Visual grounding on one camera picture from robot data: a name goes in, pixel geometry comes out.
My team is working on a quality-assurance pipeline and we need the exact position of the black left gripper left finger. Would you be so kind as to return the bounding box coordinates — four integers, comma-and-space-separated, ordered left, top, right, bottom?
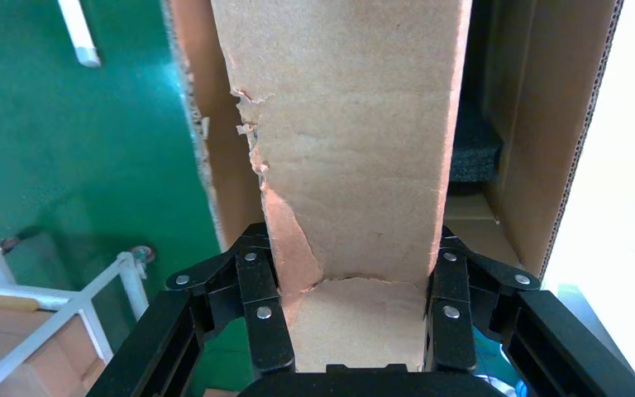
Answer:
84, 223, 295, 397

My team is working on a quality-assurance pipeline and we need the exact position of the small cardboard box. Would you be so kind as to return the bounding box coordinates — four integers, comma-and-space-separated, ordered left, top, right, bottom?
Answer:
210, 0, 473, 374

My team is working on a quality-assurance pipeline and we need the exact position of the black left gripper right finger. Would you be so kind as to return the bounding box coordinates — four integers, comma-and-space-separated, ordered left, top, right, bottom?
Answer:
426, 225, 635, 397

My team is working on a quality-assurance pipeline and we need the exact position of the dark foam block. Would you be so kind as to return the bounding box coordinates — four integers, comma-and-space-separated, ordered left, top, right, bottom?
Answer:
448, 101, 504, 186

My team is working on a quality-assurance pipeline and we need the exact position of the large cardboard box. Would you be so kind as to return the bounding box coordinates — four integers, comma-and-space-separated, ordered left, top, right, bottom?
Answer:
161, 0, 625, 281

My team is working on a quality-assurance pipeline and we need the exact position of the cardboard box on cart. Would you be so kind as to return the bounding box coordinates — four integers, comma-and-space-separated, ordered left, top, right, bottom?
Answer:
0, 308, 108, 397

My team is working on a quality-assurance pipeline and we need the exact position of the cart caster wheel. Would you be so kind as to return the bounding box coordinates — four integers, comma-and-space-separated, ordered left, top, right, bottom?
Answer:
130, 245, 158, 265
0, 226, 43, 256

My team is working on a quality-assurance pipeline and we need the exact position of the white tube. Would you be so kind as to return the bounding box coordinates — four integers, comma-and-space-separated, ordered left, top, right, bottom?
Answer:
57, 0, 103, 69

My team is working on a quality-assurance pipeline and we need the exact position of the white metal cart frame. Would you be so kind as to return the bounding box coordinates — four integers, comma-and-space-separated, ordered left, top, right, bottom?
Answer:
0, 238, 151, 397

